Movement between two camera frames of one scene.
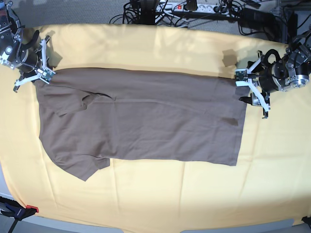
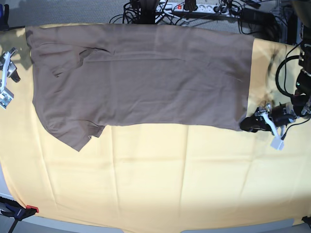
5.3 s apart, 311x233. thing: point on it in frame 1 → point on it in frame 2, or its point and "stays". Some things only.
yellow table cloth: (270, 184) stays
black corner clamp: (306, 220) stays
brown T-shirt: (88, 116) → (86, 76)
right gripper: (266, 80) → (255, 122)
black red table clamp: (12, 208) stays
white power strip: (181, 7) stays
